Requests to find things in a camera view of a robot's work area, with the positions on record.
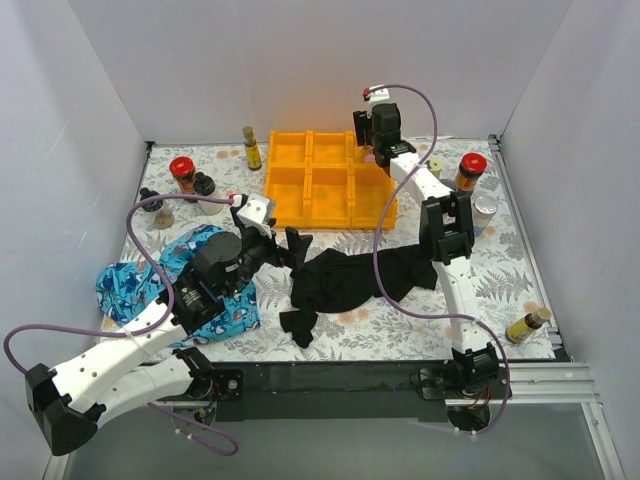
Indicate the small black-cap bottle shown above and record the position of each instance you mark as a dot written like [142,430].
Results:
[158,210]

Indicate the small yellow-label sauce bottle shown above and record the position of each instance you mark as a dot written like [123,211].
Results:
[253,156]

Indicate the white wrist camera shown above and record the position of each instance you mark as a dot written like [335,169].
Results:
[376,95]
[253,211]

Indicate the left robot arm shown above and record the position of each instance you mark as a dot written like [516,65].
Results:
[73,399]

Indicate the orange six-compartment bin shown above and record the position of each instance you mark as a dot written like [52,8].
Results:
[324,180]

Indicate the yellow-lid spice shaker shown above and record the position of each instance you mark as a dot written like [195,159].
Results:
[435,167]

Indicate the blue shark-print cloth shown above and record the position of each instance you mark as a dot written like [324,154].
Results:
[124,290]

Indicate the black cloth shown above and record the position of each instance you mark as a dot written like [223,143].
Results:
[334,282]

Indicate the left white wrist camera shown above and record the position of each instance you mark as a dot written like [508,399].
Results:
[253,211]

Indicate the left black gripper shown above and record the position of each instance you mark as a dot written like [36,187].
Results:
[279,251]

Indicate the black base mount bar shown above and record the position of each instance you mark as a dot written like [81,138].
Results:
[339,390]

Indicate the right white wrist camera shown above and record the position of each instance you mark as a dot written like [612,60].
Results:
[376,95]

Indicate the right red-lid sauce jar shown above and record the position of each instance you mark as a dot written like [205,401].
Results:
[472,166]

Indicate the left red-lid sauce jar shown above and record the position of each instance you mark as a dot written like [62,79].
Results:
[183,171]

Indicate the blue-label spice jar right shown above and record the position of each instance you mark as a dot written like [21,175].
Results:
[484,208]

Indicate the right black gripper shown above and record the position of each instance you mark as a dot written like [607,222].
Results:
[361,126]

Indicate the red-lid sauce jar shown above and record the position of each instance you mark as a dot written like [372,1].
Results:
[183,171]
[472,166]

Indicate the lying yellow-label bottle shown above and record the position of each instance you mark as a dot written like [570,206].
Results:
[527,326]

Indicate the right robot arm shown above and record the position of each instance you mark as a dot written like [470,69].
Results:
[446,237]

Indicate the black-cap white bottle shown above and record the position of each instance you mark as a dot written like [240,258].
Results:
[205,186]

